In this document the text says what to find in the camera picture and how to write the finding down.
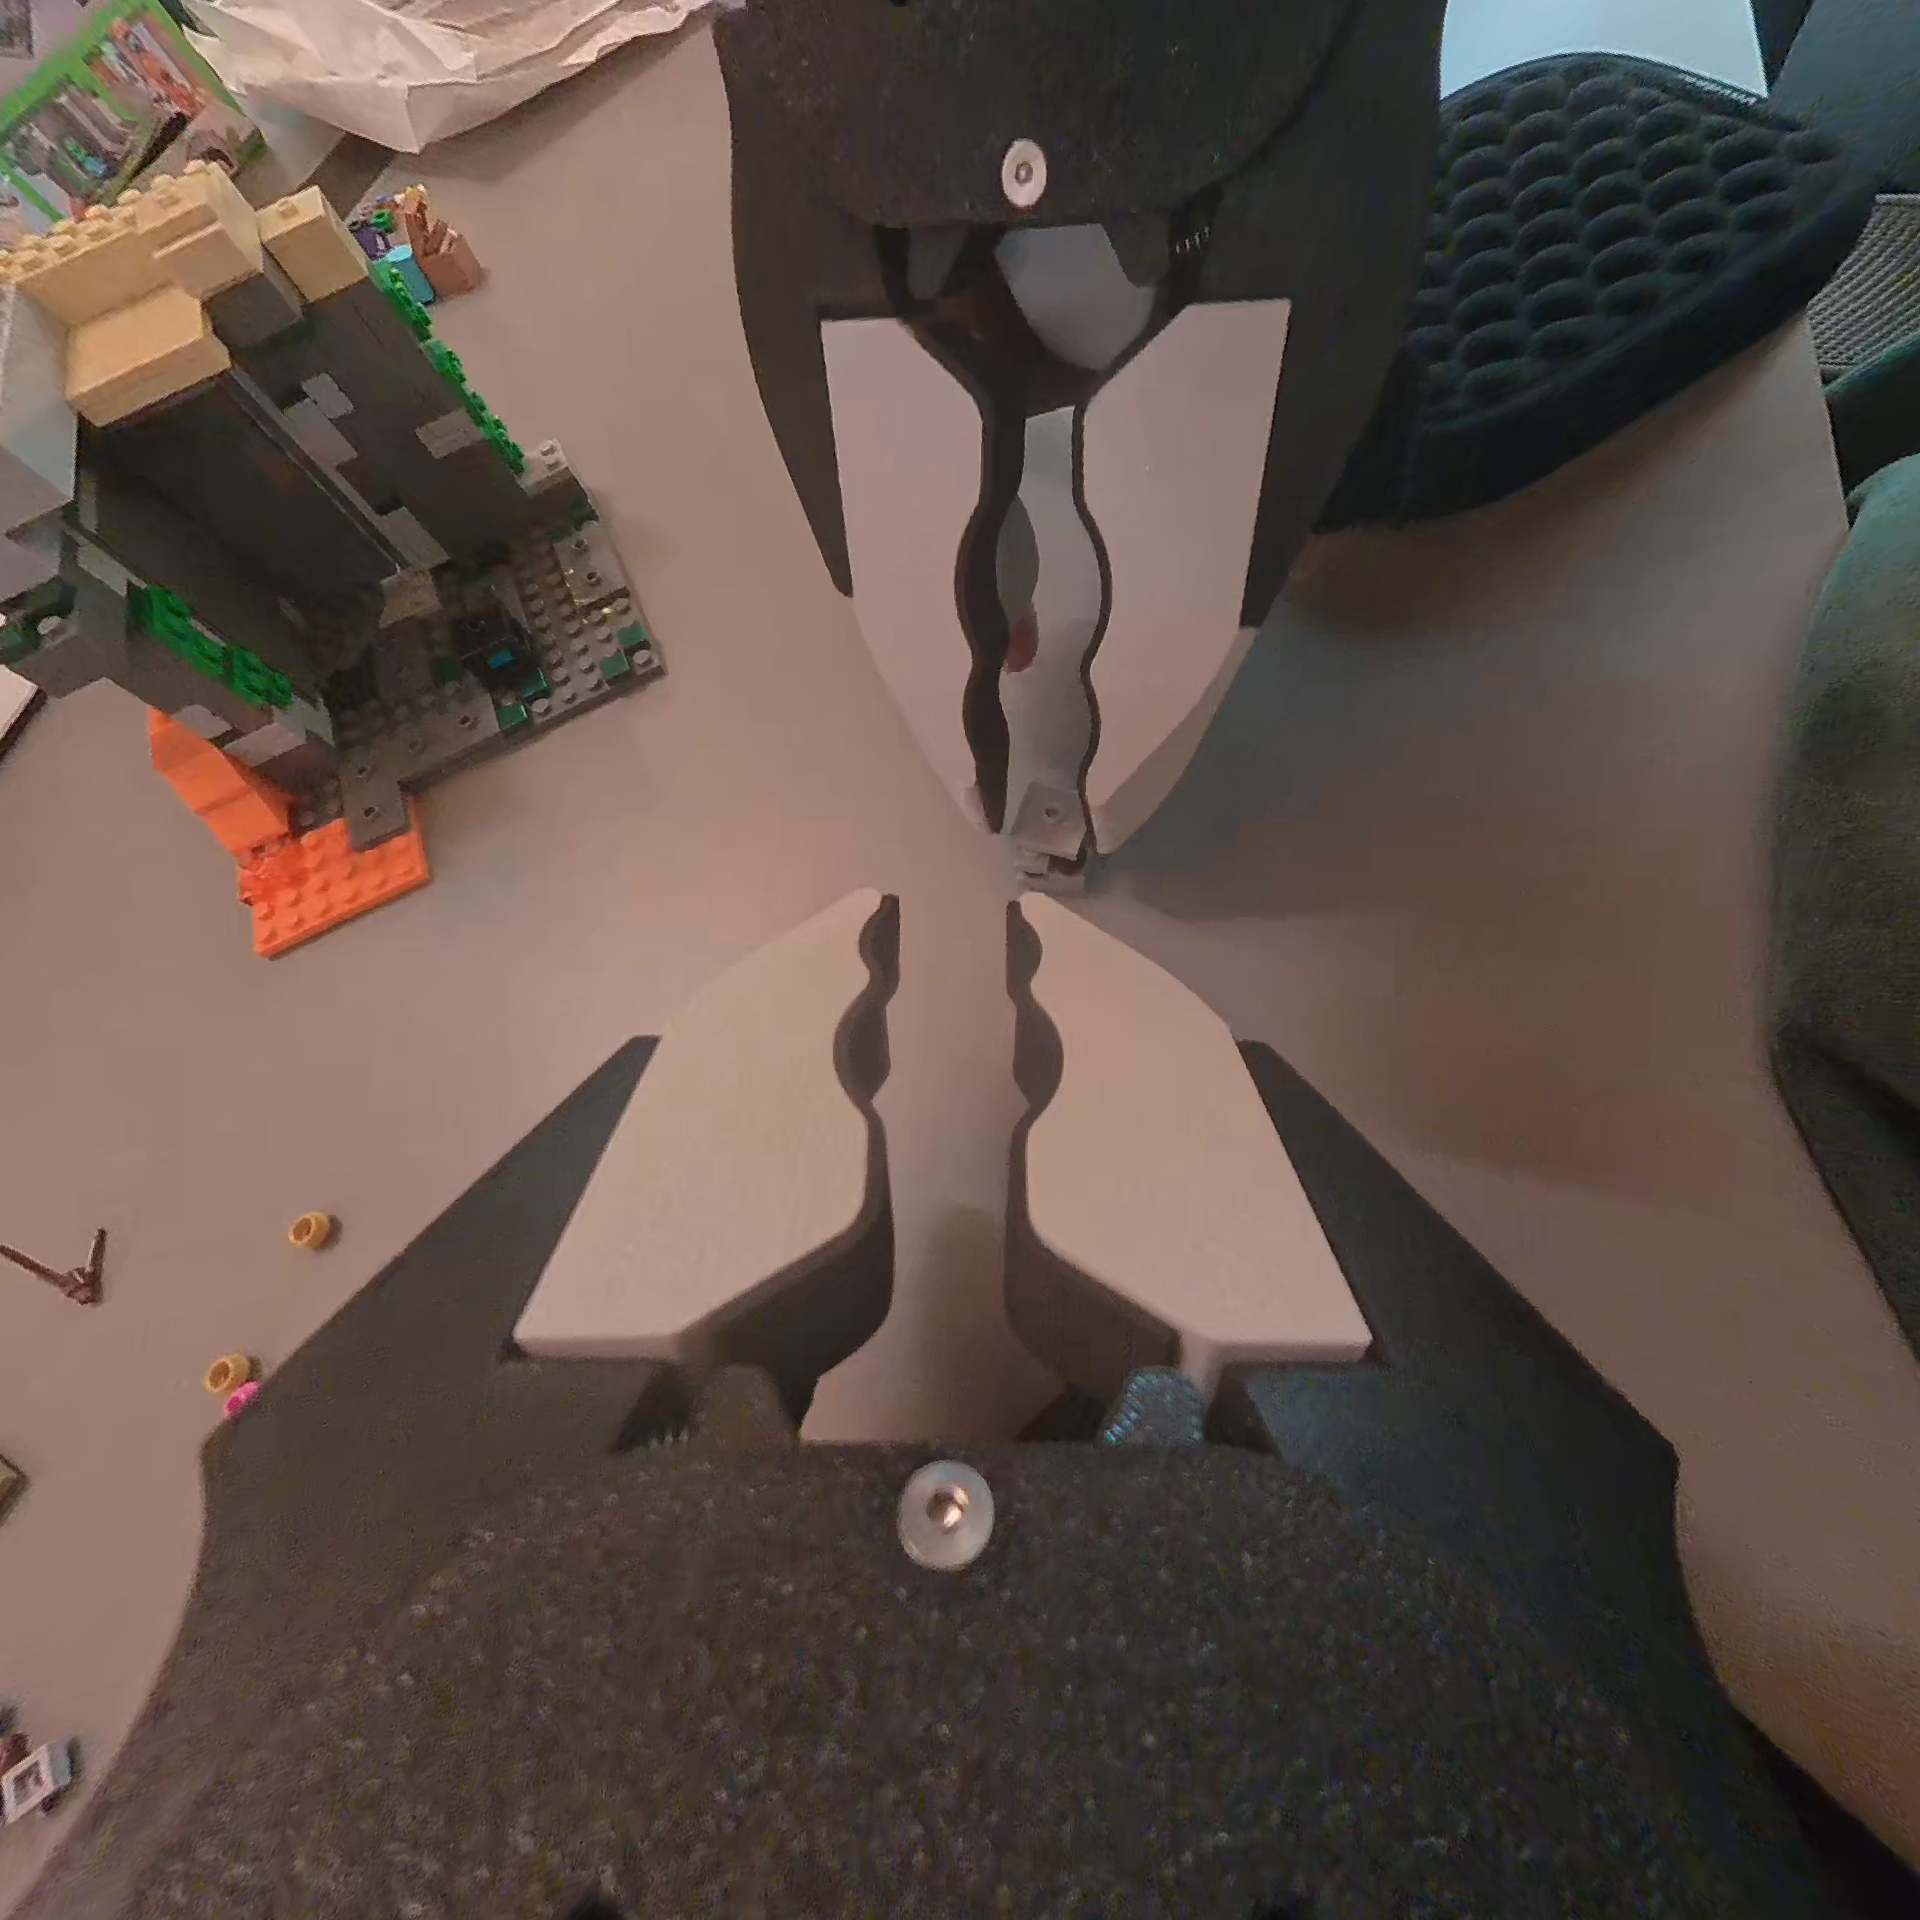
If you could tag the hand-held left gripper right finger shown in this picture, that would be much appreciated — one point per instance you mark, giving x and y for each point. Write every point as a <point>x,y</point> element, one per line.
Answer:
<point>1184,1170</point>

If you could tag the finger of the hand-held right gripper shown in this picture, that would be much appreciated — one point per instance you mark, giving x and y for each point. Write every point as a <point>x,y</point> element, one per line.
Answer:
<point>1195,494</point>
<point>902,494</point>

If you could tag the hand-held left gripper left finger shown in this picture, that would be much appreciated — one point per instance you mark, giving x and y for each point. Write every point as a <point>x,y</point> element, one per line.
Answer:
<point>720,1170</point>

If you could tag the small grey brick assembly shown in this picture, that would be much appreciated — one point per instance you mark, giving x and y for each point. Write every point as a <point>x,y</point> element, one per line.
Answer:
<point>1046,832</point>

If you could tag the grey desk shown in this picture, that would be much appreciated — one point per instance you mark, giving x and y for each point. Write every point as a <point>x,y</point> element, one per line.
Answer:
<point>1425,901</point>

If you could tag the stack of white paper bags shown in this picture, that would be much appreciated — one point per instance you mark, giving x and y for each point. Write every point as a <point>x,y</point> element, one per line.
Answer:
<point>452,60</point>

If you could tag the black chair armrest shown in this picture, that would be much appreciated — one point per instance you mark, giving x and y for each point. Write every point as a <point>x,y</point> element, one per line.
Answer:
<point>1605,300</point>

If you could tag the cluster of colourful toy figures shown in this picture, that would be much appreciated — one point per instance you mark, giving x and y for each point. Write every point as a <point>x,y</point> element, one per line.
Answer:
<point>428,247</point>

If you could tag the brick cave model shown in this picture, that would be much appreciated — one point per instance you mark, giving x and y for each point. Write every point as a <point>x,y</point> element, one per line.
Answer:
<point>300,494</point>

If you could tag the brown toy pickaxe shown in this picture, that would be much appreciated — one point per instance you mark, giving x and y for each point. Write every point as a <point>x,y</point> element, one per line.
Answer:
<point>68,1272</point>

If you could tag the grey mesh chair seat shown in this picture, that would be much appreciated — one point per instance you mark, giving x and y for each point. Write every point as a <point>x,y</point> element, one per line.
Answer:
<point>1876,317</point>

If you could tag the dark green sweatshirt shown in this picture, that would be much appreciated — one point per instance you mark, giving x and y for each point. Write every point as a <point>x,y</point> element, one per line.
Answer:
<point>1862,901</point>

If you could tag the green toy set box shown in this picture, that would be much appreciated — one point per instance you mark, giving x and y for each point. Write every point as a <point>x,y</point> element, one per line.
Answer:
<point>107,105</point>

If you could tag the small grey square brick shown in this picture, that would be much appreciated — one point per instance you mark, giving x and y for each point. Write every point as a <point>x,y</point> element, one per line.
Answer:
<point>33,1786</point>

